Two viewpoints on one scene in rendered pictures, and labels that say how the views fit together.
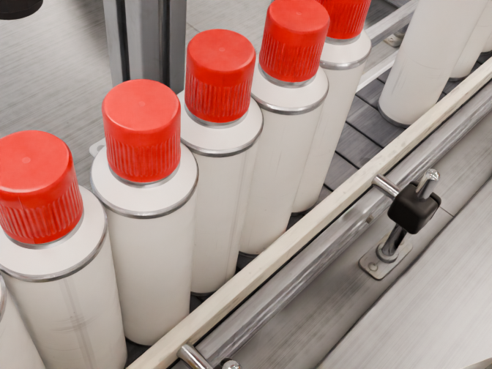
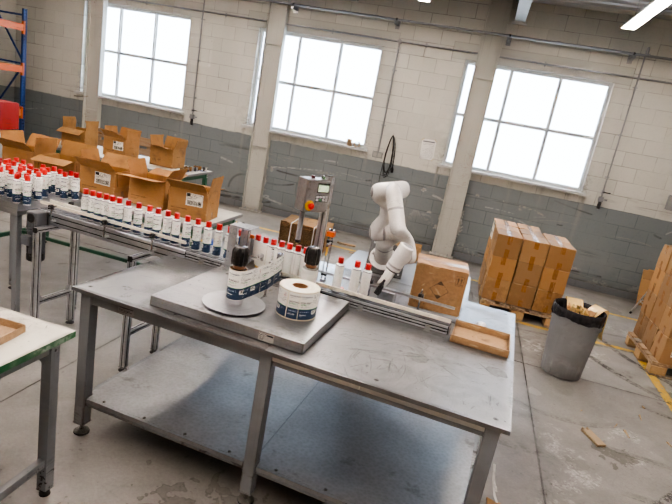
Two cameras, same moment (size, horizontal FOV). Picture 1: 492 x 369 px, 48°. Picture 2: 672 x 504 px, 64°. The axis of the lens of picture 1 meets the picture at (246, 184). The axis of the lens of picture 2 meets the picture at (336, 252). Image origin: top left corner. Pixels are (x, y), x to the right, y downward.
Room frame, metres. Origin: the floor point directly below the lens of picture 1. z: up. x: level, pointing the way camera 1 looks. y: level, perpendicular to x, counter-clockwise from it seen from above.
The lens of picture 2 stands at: (-0.61, -2.88, 1.89)
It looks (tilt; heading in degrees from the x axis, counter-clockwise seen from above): 15 degrees down; 70
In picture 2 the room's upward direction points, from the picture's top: 11 degrees clockwise
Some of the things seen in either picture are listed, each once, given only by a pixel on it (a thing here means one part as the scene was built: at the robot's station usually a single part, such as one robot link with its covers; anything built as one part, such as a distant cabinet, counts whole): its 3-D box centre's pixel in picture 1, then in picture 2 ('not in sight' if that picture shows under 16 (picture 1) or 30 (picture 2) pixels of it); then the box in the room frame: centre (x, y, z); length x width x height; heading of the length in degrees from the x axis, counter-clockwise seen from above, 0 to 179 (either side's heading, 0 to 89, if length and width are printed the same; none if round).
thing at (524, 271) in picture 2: not in sight; (521, 268); (3.58, 2.21, 0.45); 1.20 x 0.84 x 0.89; 59
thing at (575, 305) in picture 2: not in sight; (582, 320); (3.00, 0.57, 0.50); 0.42 x 0.41 x 0.28; 147
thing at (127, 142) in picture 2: not in sight; (120, 142); (-1.06, 4.59, 0.97); 0.42 x 0.39 x 0.37; 55
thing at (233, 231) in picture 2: not in sight; (242, 247); (-0.09, 0.13, 1.01); 0.14 x 0.13 x 0.26; 144
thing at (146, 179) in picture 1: (148, 235); (287, 260); (0.17, 0.05, 0.98); 0.05 x 0.05 x 0.20
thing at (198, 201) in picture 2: not in sight; (195, 194); (-0.26, 1.77, 0.97); 0.51 x 0.39 x 0.37; 62
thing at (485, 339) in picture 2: not in sight; (480, 337); (1.10, -0.64, 0.85); 0.30 x 0.26 x 0.04; 144
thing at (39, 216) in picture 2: not in sight; (34, 236); (-1.33, 1.01, 0.71); 0.15 x 0.12 x 0.34; 54
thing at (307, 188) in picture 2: not in sight; (313, 194); (0.26, 0.09, 1.38); 0.17 x 0.10 x 0.19; 19
